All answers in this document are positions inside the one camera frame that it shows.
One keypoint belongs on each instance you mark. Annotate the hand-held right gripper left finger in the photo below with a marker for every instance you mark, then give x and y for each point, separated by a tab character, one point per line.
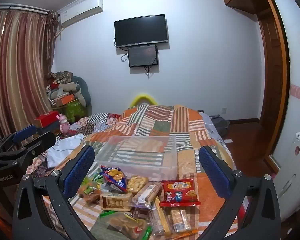
78	172

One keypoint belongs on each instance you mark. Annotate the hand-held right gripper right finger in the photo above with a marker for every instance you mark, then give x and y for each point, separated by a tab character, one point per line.
213	173

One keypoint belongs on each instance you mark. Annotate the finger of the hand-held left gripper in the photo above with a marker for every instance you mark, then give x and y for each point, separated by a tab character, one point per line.
25	133
43	141

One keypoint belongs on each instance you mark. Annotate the beige cracker packet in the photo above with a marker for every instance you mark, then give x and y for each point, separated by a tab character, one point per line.
116	202

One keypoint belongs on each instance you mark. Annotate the clear plastic storage box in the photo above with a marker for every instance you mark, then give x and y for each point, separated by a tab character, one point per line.
140	155

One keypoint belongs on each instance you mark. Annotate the clear green-edged fried snack packet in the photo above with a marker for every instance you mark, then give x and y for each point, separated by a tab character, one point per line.
126	225

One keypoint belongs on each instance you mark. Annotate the dark grey box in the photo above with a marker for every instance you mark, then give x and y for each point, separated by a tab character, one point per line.
51	127

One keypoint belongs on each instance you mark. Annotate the green snack packet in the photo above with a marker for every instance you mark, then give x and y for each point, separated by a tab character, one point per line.
91	182

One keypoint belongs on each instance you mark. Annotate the red flat box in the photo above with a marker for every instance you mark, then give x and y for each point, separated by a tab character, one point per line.
47	120

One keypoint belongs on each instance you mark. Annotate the white cloth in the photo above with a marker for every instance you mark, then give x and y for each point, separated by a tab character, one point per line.
65	147

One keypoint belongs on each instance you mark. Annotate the pink plush toy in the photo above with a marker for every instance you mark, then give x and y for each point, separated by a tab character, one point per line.
63	125

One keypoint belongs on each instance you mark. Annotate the brown bun packet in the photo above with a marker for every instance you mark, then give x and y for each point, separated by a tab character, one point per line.
93	198

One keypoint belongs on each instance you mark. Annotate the blue chip packet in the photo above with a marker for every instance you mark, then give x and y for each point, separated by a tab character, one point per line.
115	178

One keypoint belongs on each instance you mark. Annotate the red cartoon snack packet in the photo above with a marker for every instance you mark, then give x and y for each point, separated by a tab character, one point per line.
180	192

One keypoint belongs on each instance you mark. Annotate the green cardboard box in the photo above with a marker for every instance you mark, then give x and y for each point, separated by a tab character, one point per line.
72	111

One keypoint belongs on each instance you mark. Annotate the orange cardboard box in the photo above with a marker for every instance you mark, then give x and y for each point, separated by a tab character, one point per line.
65	100

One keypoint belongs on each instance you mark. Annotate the grey backpack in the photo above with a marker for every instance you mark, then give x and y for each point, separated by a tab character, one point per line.
220	125

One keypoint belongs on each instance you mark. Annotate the patchwork striped blanket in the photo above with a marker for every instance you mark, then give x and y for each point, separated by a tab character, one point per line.
185	127

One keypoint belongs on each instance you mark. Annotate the clear wafer packet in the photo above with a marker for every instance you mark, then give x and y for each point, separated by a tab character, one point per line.
180	220

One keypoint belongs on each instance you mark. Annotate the clear round cookie packet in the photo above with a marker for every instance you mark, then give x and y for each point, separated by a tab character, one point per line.
137	184

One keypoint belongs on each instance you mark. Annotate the striped brown curtain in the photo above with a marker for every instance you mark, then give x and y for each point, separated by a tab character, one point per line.
20	67

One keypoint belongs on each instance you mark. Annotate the floral cushion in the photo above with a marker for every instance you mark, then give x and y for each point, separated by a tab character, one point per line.
62	77

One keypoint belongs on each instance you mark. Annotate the yellow stick biscuit packet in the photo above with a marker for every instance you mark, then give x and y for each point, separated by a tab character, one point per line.
161	217

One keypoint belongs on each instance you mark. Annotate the long brown biscuit packet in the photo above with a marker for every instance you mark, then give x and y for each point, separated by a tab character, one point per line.
147	193

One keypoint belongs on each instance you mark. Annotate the white appliance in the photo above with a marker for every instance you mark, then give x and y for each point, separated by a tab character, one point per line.
295	175

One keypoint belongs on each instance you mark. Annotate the yellow foam arch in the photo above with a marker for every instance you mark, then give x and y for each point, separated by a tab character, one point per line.
143	97

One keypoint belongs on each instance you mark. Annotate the white air conditioner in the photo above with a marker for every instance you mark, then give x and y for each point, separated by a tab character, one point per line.
80	11

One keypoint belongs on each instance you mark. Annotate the white wall socket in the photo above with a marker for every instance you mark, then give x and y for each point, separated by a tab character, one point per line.
223	109

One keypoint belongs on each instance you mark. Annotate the wooden door frame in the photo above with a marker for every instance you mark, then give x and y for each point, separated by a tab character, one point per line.
275	80

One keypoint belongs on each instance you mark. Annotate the white curtain rail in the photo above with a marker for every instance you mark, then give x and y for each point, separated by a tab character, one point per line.
22	7

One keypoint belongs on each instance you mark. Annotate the small black wall monitor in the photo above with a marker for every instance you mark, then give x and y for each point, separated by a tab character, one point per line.
142	56

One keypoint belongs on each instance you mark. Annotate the black wall television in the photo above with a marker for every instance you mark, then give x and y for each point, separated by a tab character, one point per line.
141	30

